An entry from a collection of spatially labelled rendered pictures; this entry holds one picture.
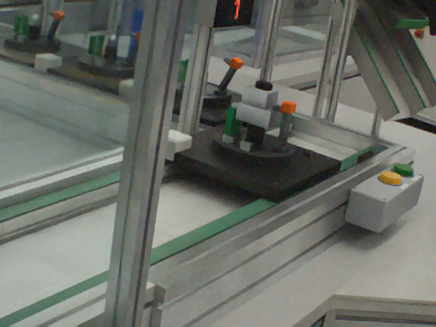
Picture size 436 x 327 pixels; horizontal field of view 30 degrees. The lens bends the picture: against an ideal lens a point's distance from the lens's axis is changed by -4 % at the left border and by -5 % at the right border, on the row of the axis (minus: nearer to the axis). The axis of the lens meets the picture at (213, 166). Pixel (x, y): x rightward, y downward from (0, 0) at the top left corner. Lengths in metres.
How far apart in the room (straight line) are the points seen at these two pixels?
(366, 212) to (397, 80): 0.57
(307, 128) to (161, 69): 1.04
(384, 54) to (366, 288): 0.76
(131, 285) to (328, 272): 0.55
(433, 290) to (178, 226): 0.42
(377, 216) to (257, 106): 0.27
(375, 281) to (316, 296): 0.13
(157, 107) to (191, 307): 0.35
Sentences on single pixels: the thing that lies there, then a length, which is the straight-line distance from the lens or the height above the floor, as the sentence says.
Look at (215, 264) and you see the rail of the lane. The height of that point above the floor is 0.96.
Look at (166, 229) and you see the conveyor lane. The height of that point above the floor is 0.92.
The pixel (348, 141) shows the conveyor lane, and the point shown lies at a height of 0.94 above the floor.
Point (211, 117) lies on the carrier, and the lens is 1.63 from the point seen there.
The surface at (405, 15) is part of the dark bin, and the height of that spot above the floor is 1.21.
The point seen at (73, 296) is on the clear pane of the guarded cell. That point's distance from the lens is 0.79.
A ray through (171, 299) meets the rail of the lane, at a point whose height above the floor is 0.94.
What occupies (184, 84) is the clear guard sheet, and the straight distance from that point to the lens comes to 1.50.
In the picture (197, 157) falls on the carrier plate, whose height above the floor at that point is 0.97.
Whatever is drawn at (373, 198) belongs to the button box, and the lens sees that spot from 1.41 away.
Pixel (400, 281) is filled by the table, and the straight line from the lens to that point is 1.37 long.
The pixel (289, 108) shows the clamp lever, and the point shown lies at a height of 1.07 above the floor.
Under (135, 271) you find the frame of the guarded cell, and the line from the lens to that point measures 0.83.
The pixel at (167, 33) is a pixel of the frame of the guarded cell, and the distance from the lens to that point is 0.75.
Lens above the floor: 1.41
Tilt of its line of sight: 19 degrees down
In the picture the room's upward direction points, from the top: 10 degrees clockwise
